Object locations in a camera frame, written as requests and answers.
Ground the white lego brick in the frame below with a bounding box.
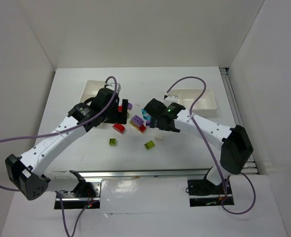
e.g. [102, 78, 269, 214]
[154, 135, 164, 141]

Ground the red curved lego brick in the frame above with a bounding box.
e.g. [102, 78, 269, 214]
[112, 123, 126, 134]

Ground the small green lego brick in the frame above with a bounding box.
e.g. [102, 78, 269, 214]
[109, 138, 117, 146]

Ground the aluminium rail right side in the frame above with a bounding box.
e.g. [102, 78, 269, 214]
[219, 68, 259, 175]

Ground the purple cable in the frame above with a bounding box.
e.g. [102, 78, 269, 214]
[165, 76, 256, 215]
[0, 76, 119, 237]

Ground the red yellow green lego pile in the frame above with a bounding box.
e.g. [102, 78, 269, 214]
[118, 106, 129, 119]

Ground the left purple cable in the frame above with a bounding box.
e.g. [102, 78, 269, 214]
[0, 76, 119, 237]

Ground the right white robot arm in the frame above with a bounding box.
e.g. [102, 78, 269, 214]
[145, 99, 254, 196]

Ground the red green yellow lego stack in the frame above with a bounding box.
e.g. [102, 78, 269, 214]
[129, 120, 146, 133]

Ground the aluminium rail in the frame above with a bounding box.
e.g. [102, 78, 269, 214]
[37, 169, 208, 178]
[219, 68, 259, 175]

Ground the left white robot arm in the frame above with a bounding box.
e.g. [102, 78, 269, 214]
[5, 83, 128, 200]

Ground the purple printed lego brick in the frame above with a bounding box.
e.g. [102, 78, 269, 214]
[127, 103, 133, 110]

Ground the right white divided tray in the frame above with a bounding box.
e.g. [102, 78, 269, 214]
[163, 88, 217, 118]

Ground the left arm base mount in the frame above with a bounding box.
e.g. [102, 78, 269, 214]
[54, 170, 102, 210]

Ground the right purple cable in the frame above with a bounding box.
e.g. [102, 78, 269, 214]
[165, 76, 256, 215]

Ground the aluminium rail front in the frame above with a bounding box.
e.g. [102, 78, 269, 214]
[37, 169, 208, 178]

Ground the teal character lego figure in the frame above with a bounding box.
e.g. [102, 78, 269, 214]
[142, 109, 151, 120]

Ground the white divided tray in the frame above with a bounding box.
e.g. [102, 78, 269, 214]
[80, 80, 115, 102]
[163, 88, 217, 118]

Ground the left white divided tray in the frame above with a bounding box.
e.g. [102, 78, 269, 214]
[80, 80, 115, 102]

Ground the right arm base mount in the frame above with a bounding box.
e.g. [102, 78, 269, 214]
[185, 178, 234, 207]

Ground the green sloped lego brick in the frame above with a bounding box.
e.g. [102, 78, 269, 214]
[144, 140, 155, 150]

